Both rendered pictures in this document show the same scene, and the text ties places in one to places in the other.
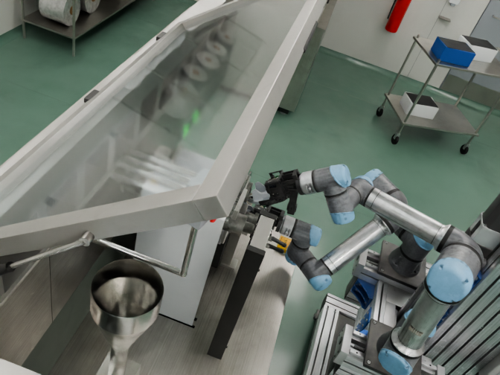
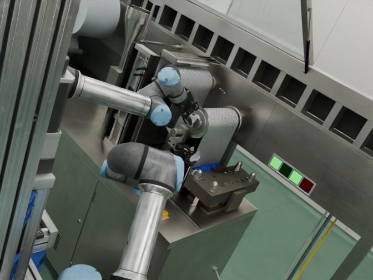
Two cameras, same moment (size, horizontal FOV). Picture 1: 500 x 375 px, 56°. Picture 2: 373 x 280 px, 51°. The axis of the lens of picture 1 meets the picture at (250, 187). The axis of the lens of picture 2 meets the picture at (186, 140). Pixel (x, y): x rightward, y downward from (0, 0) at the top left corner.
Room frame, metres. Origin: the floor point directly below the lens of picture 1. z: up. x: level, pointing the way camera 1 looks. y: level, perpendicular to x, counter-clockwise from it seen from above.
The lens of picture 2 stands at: (2.14, -1.39, 1.89)
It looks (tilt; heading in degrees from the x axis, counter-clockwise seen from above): 24 degrees down; 122
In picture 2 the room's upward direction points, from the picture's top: 23 degrees clockwise
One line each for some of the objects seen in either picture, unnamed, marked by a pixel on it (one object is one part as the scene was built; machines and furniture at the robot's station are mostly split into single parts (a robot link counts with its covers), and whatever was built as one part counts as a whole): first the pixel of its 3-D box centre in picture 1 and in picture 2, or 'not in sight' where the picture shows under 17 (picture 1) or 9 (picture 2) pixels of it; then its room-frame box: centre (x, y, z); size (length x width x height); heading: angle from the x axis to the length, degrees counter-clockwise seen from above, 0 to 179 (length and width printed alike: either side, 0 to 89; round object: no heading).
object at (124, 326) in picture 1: (126, 295); (138, 14); (0.54, 0.16, 1.50); 0.14 x 0.14 x 0.06
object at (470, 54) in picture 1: (446, 92); not in sight; (4.49, -1.52, 0.51); 0.91 x 0.58 x 1.02; 109
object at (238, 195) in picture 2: not in sight; (236, 200); (1.54, 0.18, 0.96); 0.10 x 0.03 x 0.11; 87
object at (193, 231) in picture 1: (190, 246); (148, 22); (0.71, 0.09, 1.51); 0.02 x 0.02 x 0.20
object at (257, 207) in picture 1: (266, 216); (178, 155); (1.31, -0.10, 1.12); 0.12 x 0.08 x 0.09; 87
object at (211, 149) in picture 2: not in sight; (211, 151); (1.32, 0.14, 1.11); 0.23 x 0.01 x 0.18; 87
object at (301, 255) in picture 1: (299, 253); (140, 179); (1.29, -0.27, 1.01); 0.11 x 0.08 x 0.11; 43
